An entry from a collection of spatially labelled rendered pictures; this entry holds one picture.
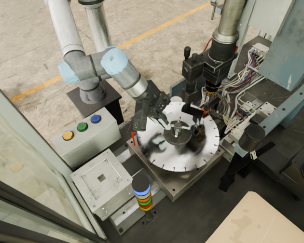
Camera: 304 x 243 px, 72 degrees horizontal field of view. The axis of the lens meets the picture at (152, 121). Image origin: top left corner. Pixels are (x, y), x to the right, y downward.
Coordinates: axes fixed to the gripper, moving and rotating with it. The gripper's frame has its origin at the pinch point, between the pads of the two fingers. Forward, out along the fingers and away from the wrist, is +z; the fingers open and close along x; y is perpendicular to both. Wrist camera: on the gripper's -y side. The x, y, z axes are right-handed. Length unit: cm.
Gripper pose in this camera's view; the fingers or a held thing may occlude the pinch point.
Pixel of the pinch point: (166, 128)
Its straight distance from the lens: 81.8
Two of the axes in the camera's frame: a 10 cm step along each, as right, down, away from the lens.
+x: -6.7, -1.2, 7.3
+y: 5.0, -8.0, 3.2
